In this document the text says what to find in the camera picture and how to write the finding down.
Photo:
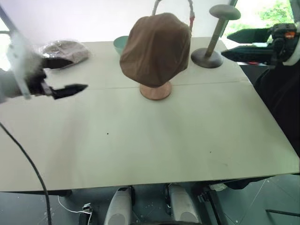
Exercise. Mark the brown fabric cap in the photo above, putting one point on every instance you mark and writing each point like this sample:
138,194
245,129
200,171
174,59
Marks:
155,47

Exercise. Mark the black fabric cover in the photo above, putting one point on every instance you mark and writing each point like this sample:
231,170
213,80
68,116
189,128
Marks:
279,93

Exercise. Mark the teal bowl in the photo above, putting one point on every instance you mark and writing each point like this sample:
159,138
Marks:
119,44

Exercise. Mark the round wooden hat stand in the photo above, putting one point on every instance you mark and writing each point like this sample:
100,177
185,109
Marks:
155,92

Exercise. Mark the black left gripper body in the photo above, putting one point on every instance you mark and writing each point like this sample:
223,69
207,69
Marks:
35,75

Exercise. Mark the silver right robot leg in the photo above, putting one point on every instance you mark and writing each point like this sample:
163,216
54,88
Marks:
182,206

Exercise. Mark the black table frame bracket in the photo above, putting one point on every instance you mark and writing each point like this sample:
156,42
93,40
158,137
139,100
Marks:
208,197

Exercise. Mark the silver robot leg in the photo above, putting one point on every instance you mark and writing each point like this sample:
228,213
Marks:
182,206
118,206

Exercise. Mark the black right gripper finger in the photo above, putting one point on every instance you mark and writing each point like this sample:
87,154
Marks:
250,35
250,54

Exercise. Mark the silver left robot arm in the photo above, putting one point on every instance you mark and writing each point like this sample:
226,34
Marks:
9,86

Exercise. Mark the silver left robot leg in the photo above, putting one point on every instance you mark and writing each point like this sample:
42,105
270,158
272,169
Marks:
118,206

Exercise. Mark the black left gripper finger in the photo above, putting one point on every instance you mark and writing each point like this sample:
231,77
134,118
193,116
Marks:
68,90
58,63

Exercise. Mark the grey mushroom-shaped hat stand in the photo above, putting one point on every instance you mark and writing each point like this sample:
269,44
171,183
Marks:
216,32

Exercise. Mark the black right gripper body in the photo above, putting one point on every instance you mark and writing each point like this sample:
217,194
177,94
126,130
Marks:
282,39

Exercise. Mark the cap in clear plastic bag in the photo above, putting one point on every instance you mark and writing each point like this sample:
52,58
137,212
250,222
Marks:
68,50

